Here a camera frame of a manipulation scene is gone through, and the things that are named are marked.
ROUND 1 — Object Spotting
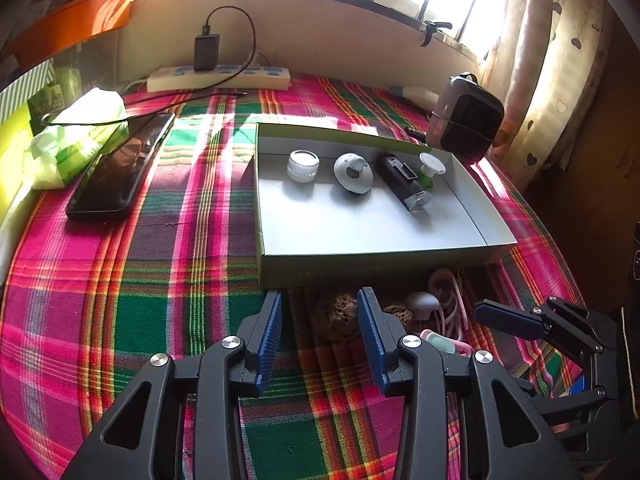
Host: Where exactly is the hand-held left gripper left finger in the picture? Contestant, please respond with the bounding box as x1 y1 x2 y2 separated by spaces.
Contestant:
60 290 283 480

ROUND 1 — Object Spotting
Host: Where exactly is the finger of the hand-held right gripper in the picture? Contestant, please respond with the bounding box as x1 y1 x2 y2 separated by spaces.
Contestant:
472 296 618 356
515 377 621 441

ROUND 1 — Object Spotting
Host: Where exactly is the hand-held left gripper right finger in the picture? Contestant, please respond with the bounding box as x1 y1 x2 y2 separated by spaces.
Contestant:
356 287 583 480

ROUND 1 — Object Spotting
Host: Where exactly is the brown walnut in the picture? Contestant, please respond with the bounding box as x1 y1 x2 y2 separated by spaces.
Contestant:
317 294 361 343
382 301 415 331

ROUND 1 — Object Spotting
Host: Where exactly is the white mushroom-shaped knob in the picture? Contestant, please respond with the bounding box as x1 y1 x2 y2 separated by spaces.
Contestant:
402 291 441 318

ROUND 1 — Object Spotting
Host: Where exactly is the pink and mint nail clipper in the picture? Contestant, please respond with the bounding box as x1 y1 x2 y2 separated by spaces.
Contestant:
419 329 473 358

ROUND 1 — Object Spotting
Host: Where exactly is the pink white cable bundle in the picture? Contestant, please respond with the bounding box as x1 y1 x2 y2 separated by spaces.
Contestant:
427 269 468 321

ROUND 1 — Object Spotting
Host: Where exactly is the green and white cardboard box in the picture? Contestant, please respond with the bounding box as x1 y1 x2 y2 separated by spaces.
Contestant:
254 122 518 291

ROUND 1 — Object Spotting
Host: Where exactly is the black cylindrical device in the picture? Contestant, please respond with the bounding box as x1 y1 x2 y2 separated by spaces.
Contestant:
375 154 432 213

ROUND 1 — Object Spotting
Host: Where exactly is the white cap green bottle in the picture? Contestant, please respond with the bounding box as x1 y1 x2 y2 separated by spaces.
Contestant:
417 152 447 191

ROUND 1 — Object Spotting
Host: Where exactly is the white panda-face gadget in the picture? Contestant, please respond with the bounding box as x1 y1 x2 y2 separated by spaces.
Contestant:
333 152 375 196

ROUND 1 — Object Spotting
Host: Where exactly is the small white jar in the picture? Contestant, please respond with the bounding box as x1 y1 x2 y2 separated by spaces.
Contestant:
286 150 321 183

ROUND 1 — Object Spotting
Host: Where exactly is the plaid tablecloth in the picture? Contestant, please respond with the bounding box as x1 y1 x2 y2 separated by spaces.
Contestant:
0 72 601 480

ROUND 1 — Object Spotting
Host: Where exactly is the small desktop heater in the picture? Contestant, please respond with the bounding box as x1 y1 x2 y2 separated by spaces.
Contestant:
425 72 505 163

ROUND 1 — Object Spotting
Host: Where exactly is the black smartphone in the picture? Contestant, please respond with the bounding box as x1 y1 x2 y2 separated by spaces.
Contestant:
65 112 176 221

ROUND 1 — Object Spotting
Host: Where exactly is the white tube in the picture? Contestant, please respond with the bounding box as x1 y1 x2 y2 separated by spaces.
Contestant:
390 85 441 108

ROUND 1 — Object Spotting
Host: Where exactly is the heart-print curtain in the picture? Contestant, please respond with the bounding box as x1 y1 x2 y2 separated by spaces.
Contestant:
482 0 616 191

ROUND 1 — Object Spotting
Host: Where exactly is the white power strip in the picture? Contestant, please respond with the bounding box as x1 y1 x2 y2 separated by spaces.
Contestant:
146 62 292 93

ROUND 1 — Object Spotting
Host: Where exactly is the green tissue pack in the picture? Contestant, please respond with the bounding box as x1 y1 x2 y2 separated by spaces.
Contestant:
27 87 131 191

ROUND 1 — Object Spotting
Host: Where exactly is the black window clamp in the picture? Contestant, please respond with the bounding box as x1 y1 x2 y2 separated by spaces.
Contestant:
419 20 453 48

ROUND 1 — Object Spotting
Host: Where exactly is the black charger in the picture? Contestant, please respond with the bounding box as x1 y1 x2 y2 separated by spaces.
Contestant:
193 34 221 72

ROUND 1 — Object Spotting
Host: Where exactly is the yellow cardboard box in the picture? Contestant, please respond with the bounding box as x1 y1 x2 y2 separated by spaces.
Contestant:
0 105 36 221

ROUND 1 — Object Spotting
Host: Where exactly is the green packet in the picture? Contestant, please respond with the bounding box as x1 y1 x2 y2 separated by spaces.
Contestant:
27 67 83 121

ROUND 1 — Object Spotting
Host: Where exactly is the orange tray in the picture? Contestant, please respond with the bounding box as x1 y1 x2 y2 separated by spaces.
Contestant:
10 0 133 66

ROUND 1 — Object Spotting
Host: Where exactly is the black charging cable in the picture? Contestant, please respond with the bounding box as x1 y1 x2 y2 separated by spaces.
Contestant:
40 6 258 128

